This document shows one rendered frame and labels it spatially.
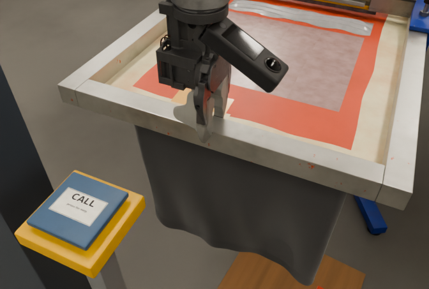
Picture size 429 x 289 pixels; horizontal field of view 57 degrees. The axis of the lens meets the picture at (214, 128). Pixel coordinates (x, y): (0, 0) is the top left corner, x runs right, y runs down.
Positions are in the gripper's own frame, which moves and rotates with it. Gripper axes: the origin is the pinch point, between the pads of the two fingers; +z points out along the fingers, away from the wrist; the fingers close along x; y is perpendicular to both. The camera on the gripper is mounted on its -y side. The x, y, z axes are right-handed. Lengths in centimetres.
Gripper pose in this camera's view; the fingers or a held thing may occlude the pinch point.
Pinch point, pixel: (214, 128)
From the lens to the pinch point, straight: 62.1
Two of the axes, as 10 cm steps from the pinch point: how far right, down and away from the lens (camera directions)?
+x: -4.1, 5.9, -7.0
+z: -0.1, 7.6, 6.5
